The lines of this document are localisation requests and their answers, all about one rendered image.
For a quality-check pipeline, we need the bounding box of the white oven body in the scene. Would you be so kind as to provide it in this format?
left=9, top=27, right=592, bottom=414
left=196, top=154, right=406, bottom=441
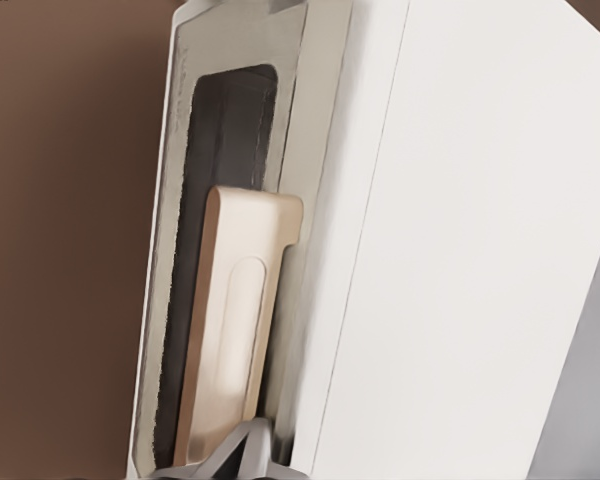
left=290, top=0, right=600, bottom=480

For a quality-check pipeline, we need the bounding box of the pale beige door handle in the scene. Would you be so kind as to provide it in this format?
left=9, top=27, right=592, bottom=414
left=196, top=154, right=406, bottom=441
left=172, top=185, right=305, bottom=470

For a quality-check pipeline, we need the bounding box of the oven door with dark window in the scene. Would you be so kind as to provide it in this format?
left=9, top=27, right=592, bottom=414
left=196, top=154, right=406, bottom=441
left=127, top=0, right=355, bottom=480

